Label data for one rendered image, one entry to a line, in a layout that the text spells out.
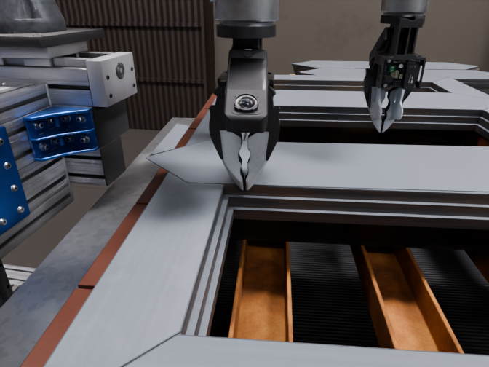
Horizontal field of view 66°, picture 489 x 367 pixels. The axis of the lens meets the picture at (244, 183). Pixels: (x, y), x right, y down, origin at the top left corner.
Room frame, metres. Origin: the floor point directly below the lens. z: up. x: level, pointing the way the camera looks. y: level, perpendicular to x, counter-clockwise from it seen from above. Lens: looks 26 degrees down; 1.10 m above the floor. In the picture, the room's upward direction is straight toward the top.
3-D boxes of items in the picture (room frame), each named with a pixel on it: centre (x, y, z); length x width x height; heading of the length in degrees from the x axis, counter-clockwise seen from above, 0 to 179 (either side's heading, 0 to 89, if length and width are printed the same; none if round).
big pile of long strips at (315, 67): (1.54, -0.59, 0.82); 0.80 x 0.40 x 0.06; 85
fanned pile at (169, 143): (1.13, 0.18, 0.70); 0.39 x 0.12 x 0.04; 175
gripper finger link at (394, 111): (0.69, -0.29, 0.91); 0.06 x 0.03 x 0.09; 175
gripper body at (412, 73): (0.69, -0.27, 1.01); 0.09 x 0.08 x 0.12; 175
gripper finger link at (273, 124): (0.46, -0.02, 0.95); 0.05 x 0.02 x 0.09; 85
